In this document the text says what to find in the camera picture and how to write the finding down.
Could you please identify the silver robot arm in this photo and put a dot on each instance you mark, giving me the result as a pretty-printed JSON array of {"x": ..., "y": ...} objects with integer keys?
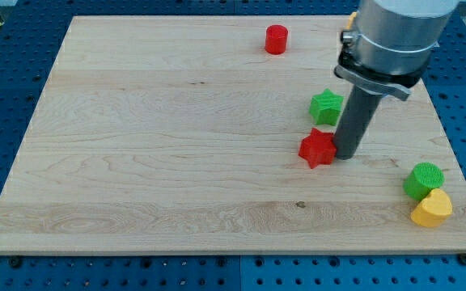
[{"x": 388, "y": 43}]

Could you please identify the red star block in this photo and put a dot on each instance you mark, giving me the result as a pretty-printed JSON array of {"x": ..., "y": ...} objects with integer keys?
[{"x": 318, "y": 148}]

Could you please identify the green star block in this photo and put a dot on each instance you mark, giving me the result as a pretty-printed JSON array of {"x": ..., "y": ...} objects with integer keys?
[{"x": 325, "y": 108}]

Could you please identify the wooden board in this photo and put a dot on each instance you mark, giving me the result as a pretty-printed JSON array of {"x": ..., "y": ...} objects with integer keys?
[{"x": 180, "y": 136}]

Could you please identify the red cylinder block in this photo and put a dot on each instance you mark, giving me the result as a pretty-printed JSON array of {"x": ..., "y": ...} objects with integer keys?
[{"x": 276, "y": 39}]

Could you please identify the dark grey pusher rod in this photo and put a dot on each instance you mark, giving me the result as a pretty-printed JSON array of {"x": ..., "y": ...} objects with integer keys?
[{"x": 357, "y": 114}]

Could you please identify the green cylinder block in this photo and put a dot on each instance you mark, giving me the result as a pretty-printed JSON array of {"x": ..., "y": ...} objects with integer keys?
[{"x": 423, "y": 178}]

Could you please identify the yellow heart block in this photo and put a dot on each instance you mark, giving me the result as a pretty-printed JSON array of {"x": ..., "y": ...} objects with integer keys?
[{"x": 433, "y": 210}]

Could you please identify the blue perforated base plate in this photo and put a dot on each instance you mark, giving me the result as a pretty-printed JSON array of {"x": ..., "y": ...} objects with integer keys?
[{"x": 29, "y": 41}]

